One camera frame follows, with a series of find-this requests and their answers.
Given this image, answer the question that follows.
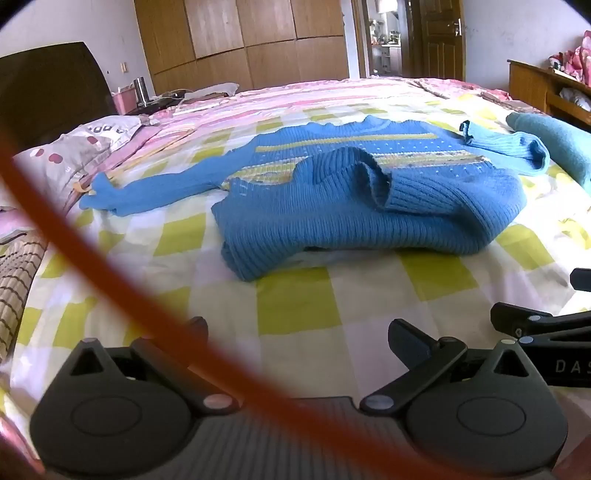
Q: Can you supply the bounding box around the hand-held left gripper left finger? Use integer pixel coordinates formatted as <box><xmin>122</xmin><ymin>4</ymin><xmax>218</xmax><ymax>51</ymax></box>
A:
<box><xmin>69</xmin><ymin>316</ymin><xmax>241</xmax><ymax>415</ymax></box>

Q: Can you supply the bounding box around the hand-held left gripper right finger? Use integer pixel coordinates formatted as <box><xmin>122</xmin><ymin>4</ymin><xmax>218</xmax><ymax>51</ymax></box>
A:
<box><xmin>359</xmin><ymin>318</ymin><xmax>550</xmax><ymax>415</ymax></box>

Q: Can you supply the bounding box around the blue knitted sweater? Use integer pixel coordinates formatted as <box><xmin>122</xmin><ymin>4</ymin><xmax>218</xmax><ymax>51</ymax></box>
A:
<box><xmin>79</xmin><ymin>115</ymin><xmax>550</xmax><ymax>283</ymax></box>

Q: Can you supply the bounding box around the teal folded cloth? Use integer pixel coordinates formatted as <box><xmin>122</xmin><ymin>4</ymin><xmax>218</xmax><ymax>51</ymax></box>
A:
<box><xmin>505</xmin><ymin>112</ymin><xmax>591</xmax><ymax>195</ymax></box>

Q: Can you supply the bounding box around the brown striped woven mat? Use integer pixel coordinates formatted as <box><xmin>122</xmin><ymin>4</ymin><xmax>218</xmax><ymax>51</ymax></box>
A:
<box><xmin>0</xmin><ymin>231</ymin><xmax>48</xmax><ymax>366</ymax></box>

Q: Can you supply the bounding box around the wooden side cabinet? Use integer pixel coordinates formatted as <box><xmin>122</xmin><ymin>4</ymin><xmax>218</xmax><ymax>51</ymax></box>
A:
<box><xmin>507</xmin><ymin>59</ymin><xmax>591</xmax><ymax>126</ymax></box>

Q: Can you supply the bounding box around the pink floral cloth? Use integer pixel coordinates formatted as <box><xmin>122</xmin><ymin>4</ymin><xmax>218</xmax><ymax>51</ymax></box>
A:
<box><xmin>549</xmin><ymin>34</ymin><xmax>591</xmax><ymax>85</ymax></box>

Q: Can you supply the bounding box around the grey dotted pillow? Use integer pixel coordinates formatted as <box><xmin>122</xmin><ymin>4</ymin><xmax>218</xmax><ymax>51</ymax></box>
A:
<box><xmin>14</xmin><ymin>115</ymin><xmax>149</xmax><ymax>186</ymax></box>

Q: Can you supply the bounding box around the pink box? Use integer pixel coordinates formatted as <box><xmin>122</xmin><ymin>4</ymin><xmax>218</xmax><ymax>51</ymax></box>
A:
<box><xmin>112</xmin><ymin>88</ymin><xmax>139</xmax><ymax>116</ymax></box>

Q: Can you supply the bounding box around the pink striped quilt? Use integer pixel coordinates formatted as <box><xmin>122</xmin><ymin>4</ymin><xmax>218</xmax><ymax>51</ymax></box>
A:
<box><xmin>65</xmin><ymin>76</ymin><xmax>511</xmax><ymax>195</ymax></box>

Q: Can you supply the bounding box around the brown wooden door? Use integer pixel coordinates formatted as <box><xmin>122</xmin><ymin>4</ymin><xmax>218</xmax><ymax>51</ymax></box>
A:
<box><xmin>409</xmin><ymin>0</ymin><xmax>465</xmax><ymax>82</ymax></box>

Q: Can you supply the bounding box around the white cloth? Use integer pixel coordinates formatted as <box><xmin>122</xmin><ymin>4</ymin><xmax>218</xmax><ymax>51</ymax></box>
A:
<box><xmin>185</xmin><ymin>83</ymin><xmax>240</xmax><ymax>99</ymax></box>

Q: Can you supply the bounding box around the dark wooden headboard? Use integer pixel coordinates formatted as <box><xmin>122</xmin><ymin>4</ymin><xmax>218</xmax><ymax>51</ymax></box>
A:
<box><xmin>0</xmin><ymin>41</ymin><xmax>115</xmax><ymax>154</ymax></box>

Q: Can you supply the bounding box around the wooden wardrobe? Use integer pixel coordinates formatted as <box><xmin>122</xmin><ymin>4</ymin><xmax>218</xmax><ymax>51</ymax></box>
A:
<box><xmin>134</xmin><ymin>0</ymin><xmax>351</xmax><ymax>96</ymax></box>

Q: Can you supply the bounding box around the orange cable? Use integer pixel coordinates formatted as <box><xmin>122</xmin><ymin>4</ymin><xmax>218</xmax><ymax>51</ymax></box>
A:
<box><xmin>0</xmin><ymin>106</ymin><xmax>462</xmax><ymax>480</ymax></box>

